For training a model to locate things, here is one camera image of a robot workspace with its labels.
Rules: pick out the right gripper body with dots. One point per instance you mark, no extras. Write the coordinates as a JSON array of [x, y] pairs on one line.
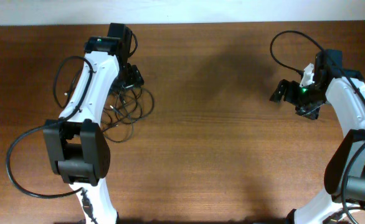
[[306, 101]]

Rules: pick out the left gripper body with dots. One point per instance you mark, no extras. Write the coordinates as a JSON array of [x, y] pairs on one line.
[[130, 78]]

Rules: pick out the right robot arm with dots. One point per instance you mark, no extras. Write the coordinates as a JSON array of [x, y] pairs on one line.
[[326, 82]]

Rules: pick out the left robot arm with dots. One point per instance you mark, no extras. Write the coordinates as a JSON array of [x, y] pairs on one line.
[[77, 148]]

